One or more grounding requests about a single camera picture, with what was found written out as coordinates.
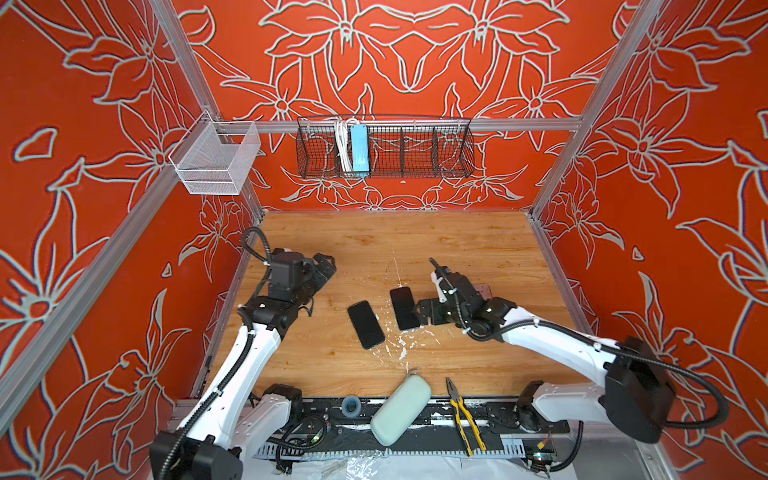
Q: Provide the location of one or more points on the clear plastic wall bin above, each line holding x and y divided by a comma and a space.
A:
209, 161

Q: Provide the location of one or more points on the black wire wall basket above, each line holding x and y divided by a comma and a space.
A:
400, 147

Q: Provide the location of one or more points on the green circuit board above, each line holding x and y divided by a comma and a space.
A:
540, 453

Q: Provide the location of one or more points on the light blue box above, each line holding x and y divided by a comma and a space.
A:
360, 150

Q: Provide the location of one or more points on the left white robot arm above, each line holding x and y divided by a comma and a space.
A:
221, 432

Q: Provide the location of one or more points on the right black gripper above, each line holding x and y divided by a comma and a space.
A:
433, 304

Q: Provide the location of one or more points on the yellow handled pliers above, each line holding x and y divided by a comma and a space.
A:
463, 419

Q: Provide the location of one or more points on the blue tape roll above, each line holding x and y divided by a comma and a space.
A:
351, 406

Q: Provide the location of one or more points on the mint green glasses case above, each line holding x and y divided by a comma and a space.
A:
400, 410

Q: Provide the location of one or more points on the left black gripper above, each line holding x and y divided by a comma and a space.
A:
321, 277

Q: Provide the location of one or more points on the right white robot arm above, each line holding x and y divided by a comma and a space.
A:
626, 385

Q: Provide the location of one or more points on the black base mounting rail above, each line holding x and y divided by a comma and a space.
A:
329, 435

